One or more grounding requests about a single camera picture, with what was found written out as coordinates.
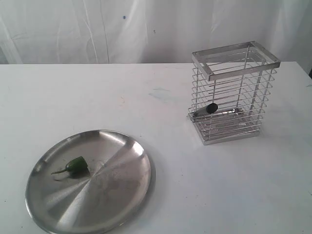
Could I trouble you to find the green chili pepper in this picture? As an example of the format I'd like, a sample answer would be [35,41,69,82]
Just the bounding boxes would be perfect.
[51,156,88,175]

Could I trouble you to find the wire metal utensil holder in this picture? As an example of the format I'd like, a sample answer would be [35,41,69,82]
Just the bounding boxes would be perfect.
[188,41,280,145]

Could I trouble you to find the black handled knife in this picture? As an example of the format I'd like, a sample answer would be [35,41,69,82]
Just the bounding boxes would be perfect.
[192,103,243,117]

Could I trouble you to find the white backdrop curtain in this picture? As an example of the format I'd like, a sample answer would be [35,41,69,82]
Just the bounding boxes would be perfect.
[0,0,312,69]

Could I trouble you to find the round stainless steel plate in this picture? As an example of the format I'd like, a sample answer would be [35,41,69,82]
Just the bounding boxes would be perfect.
[25,130,153,234]

